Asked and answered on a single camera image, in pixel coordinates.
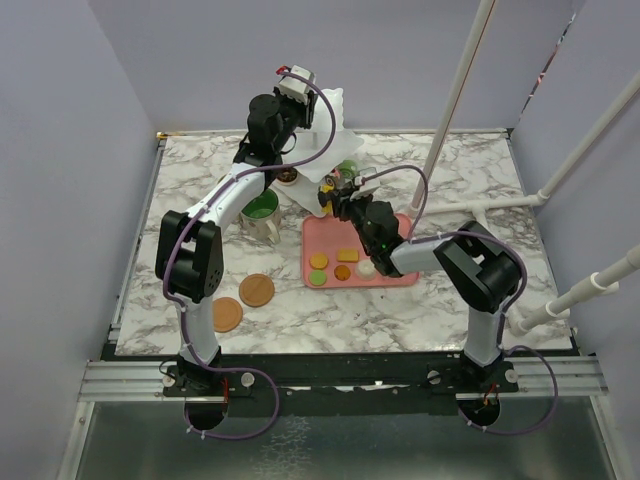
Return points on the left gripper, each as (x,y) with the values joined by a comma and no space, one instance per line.
(305,110)

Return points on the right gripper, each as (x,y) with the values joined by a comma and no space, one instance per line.
(343,201)

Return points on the yellow layered cake slice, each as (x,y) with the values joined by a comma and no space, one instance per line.
(325,194)

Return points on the green cake piece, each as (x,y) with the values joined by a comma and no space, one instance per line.
(347,169)

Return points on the white three-tier cake stand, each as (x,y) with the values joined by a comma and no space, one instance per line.
(303,190)

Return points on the square yellow biscuit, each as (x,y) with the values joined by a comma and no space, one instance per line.
(348,255)

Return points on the orange round cookie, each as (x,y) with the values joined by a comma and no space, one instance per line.
(318,261)

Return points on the white round cake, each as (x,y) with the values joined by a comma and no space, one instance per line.
(365,270)

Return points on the chocolate sprinkled donut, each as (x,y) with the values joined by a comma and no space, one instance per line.
(287,177)

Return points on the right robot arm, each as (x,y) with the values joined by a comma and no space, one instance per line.
(486,273)

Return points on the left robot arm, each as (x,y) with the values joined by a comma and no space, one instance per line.
(189,258)

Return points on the pink serving tray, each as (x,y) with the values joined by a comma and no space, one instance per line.
(332,257)

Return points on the brown round cookie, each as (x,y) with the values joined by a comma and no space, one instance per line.
(342,272)

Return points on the green macaron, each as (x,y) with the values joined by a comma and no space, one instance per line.
(317,278)

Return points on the green-inside ceramic mug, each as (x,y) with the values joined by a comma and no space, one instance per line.
(261,218)

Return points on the wooden coaster upper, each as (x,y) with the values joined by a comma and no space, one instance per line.
(256,290)

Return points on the wooden coaster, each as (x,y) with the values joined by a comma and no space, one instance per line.
(227,314)
(256,290)

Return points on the wooden coaster lower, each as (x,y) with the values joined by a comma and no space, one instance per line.
(227,314)

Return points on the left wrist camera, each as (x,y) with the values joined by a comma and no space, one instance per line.
(294,83)

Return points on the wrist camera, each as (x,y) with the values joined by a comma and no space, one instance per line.
(366,182)
(294,83)

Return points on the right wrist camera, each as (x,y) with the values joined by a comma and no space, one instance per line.
(366,182)

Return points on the white pvc pipe frame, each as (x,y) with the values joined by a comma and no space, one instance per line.
(592,218)

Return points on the aluminium mounting rail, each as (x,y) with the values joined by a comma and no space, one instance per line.
(520,376)

